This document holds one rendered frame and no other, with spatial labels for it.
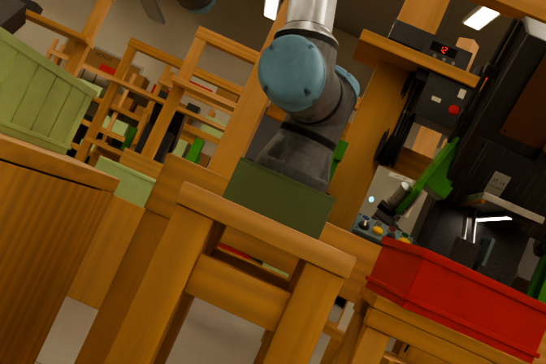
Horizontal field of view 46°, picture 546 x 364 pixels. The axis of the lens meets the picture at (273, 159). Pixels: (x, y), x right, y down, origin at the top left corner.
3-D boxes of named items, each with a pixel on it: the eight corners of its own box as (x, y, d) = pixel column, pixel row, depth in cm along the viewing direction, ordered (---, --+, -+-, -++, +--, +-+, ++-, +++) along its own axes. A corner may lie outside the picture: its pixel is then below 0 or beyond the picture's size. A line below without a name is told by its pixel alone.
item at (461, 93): (462, 133, 207) (480, 91, 208) (413, 112, 208) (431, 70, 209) (452, 139, 219) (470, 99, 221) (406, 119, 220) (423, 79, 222)
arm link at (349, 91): (344, 152, 129) (371, 91, 130) (324, 134, 117) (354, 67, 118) (292, 132, 134) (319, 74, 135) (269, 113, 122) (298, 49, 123)
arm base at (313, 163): (331, 197, 119) (353, 149, 120) (257, 164, 117) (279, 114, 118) (316, 195, 134) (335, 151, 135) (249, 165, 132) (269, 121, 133)
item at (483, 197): (540, 228, 160) (545, 218, 160) (479, 202, 161) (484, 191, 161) (492, 229, 198) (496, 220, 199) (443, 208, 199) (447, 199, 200)
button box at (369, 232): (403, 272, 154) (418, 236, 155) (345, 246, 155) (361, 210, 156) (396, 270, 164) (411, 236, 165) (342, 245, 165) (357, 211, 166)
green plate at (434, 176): (434, 213, 178) (481, 154, 180) (410, 194, 179) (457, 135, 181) (425, 214, 189) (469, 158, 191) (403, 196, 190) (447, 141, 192)
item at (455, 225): (503, 305, 191) (546, 200, 194) (408, 262, 193) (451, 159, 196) (485, 299, 209) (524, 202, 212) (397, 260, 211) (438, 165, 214)
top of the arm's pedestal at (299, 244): (348, 279, 108) (357, 257, 108) (173, 201, 110) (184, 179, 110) (332, 267, 140) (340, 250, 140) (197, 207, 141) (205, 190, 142)
